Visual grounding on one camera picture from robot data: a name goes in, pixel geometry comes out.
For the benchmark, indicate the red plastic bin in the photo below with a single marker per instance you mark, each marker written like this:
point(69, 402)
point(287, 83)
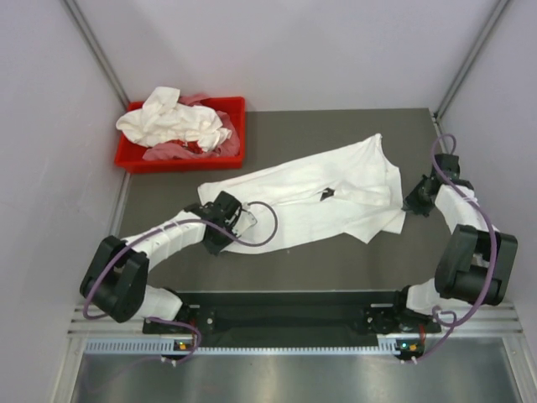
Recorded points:
point(129, 156)

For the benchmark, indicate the grey slotted cable duct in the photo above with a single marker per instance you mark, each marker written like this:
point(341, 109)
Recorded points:
point(173, 347)

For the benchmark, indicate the aluminium extrusion rail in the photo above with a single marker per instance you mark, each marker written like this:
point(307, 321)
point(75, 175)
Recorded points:
point(102, 327)

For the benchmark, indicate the right corner aluminium post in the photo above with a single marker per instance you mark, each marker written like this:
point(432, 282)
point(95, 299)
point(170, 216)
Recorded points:
point(477, 46)

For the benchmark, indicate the white t shirt with print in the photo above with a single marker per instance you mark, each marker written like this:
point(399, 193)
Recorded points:
point(354, 190)

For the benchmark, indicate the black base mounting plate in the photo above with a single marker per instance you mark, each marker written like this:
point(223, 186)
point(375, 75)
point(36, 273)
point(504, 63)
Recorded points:
point(358, 317)

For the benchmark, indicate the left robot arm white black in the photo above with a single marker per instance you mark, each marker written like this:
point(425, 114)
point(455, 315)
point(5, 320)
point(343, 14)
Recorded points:
point(117, 279)

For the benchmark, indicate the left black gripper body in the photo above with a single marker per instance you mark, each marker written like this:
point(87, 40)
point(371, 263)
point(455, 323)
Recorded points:
point(215, 245)

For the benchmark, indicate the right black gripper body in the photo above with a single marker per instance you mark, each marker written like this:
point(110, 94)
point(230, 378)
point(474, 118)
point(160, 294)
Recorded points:
point(416, 201)

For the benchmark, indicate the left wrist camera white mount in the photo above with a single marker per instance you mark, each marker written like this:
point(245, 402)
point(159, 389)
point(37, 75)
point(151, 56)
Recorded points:
point(243, 221)

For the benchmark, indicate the corner aluminium post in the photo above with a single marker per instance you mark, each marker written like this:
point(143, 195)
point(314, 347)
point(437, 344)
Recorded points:
point(477, 46)
point(78, 18)

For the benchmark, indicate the left corner aluminium post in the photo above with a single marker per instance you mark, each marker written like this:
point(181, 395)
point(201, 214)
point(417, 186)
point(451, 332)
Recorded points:
point(78, 18)

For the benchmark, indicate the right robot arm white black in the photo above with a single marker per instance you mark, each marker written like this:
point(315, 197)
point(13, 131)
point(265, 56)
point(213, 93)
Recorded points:
point(474, 259)

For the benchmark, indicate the white t shirt in bin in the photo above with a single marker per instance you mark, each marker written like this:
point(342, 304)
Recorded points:
point(162, 118)

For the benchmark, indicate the pink t shirt in bin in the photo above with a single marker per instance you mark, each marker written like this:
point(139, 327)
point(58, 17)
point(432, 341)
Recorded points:
point(188, 151)

